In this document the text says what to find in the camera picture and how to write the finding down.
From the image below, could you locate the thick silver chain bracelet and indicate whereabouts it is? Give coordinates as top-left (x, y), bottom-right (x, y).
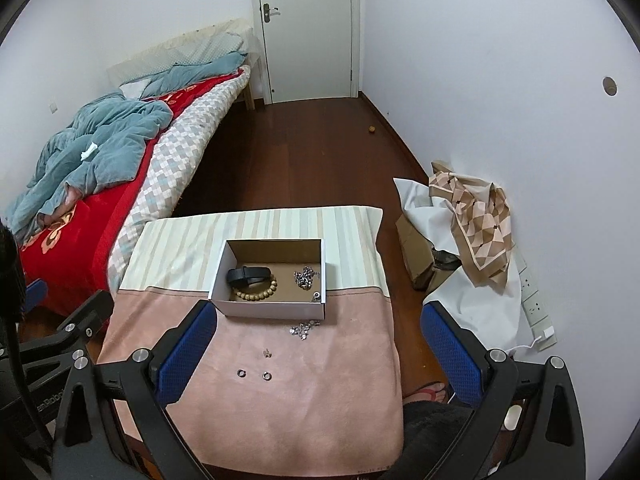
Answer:
top-left (293, 266), bottom-right (321, 292)

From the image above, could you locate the white cardboard box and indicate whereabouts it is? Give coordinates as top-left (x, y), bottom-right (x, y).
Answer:
top-left (208, 238), bottom-right (326, 321)

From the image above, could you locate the white door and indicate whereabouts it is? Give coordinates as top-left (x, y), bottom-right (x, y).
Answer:
top-left (252, 0), bottom-right (360, 104)

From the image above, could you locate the silver charm bracelet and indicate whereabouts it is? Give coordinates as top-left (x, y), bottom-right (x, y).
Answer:
top-left (288, 318), bottom-right (322, 342)

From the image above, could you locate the teal blanket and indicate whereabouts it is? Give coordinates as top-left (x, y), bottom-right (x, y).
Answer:
top-left (4, 51), bottom-right (246, 243)

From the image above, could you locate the checkered quilt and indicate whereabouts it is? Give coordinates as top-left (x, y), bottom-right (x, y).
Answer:
top-left (106, 64), bottom-right (252, 292)

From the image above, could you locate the white charger with cable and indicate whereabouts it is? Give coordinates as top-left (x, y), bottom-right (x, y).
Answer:
top-left (506, 326), bottom-right (554, 358)

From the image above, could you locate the round wall hole cover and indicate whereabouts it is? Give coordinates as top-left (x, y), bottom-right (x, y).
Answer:
top-left (602, 76), bottom-right (617, 96)

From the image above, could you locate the white plastic bag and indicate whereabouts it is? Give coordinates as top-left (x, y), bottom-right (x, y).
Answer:
top-left (394, 178), bottom-right (530, 350)

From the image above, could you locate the wooden bead bracelet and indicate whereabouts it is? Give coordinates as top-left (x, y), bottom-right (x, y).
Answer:
top-left (232, 276), bottom-right (279, 302)

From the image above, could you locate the black smart watch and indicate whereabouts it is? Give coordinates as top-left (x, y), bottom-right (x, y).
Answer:
top-left (226, 266), bottom-right (271, 289)

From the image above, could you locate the pink slipper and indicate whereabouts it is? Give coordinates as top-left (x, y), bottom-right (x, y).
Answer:
top-left (402, 382), bottom-right (448, 404)

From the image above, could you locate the brown cardboard box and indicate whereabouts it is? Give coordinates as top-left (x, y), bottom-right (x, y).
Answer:
top-left (396, 214), bottom-right (461, 295)

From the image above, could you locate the beige patterned scarf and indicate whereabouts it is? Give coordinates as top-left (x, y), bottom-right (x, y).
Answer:
top-left (428, 160), bottom-right (514, 292)

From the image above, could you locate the black fuzzy garment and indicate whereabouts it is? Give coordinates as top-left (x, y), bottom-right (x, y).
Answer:
top-left (381, 401), bottom-right (472, 480)

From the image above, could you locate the red bed cover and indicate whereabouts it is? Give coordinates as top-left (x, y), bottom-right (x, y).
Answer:
top-left (18, 71), bottom-right (244, 319)

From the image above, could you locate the white power strip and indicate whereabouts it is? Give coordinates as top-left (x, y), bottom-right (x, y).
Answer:
top-left (513, 247), bottom-right (558, 352)

